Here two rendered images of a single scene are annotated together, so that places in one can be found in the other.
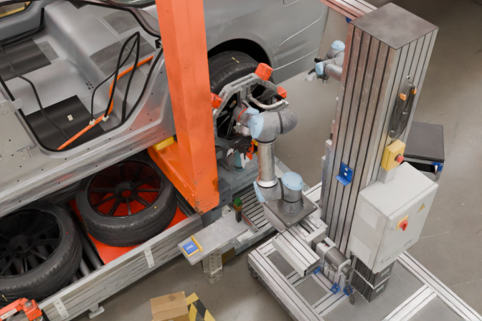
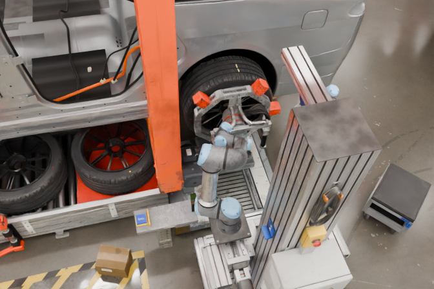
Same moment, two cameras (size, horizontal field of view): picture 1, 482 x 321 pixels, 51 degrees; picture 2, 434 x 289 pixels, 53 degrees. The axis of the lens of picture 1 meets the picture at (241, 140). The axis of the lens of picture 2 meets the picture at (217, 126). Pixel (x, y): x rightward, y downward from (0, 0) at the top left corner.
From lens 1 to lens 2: 0.87 m
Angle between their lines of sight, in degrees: 14
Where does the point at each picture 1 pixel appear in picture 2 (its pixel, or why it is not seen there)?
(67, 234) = (52, 169)
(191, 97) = (157, 105)
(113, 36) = not seen: hidden behind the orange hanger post
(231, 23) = (239, 35)
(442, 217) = (392, 269)
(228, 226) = (182, 211)
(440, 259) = not seen: outside the picture
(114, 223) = (91, 173)
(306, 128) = not seen: hidden behind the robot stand
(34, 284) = (10, 202)
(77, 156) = (73, 111)
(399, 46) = (322, 159)
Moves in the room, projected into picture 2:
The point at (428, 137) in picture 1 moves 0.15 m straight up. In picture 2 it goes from (410, 191) to (418, 181)
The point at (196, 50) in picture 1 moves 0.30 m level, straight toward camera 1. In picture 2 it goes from (165, 69) to (143, 115)
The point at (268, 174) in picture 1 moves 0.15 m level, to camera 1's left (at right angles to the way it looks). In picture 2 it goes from (207, 197) to (182, 188)
